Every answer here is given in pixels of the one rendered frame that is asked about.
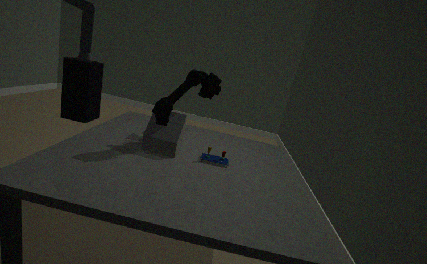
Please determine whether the blue circuit board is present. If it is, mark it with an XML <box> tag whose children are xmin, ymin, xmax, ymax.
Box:
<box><xmin>201</xmin><ymin>147</ymin><xmax>229</xmax><ymax>166</ymax></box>

